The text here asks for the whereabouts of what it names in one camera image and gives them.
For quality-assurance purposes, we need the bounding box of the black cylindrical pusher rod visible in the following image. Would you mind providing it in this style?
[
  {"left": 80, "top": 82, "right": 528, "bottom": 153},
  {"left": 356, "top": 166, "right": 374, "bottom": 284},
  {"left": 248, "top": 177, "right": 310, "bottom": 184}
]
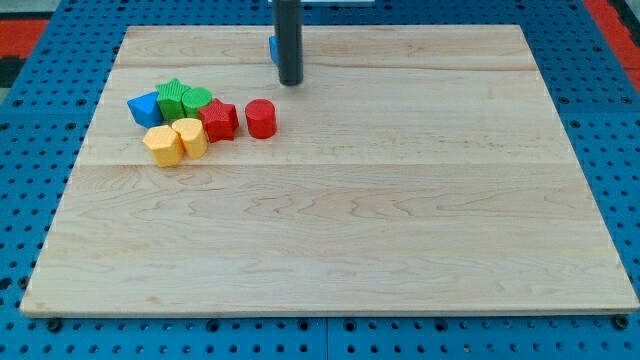
[{"left": 272, "top": 0, "right": 303, "bottom": 86}]

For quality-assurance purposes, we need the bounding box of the red cylinder block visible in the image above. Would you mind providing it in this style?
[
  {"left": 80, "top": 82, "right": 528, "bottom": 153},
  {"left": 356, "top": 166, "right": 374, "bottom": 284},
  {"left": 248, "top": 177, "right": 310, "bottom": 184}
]
[{"left": 245, "top": 99, "right": 277, "bottom": 139}]

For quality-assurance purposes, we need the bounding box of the red star block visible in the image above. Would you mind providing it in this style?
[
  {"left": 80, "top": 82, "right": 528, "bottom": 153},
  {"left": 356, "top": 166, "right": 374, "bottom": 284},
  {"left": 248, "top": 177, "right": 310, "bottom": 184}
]
[{"left": 198, "top": 99, "right": 239, "bottom": 143}]

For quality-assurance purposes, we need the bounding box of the green cylinder block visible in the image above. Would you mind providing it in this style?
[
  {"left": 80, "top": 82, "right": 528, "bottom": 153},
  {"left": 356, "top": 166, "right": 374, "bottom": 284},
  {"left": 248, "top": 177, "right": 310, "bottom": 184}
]
[{"left": 181, "top": 87, "right": 213, "bottom": 118}]

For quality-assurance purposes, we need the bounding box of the green star block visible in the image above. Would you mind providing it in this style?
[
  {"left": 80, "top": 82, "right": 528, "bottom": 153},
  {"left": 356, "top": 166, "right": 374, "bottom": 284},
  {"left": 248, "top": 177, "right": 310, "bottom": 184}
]
[{"left": 156, "top": 78, "right": 191, "bottom": 121}]

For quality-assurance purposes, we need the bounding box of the yellow cylinder block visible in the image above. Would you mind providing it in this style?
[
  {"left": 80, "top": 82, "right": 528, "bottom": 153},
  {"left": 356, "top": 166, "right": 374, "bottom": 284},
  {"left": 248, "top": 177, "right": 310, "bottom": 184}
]
[{"left": 171, "top": 118, "right": 208, "bottom": 159}]

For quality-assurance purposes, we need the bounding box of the blue triangular block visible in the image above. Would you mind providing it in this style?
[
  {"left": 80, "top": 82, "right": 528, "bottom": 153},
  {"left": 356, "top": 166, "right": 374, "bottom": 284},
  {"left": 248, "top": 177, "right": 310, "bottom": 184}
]
[{"left": 127, "top": 92, "right": 164, "bottom": 128}]

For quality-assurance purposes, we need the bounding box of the yellow hexagon block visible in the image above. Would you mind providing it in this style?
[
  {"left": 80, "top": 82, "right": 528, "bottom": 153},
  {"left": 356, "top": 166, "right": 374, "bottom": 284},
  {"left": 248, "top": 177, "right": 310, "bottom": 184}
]
[{"left": 143, "top": 125, "right": 184, "bottom": 167}]

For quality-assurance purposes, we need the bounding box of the wooden board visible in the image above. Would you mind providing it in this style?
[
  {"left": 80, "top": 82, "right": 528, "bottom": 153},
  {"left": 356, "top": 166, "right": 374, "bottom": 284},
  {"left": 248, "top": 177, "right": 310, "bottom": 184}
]
[{"left": 20, "top": 25, "right": 639, "bottom": 318}]

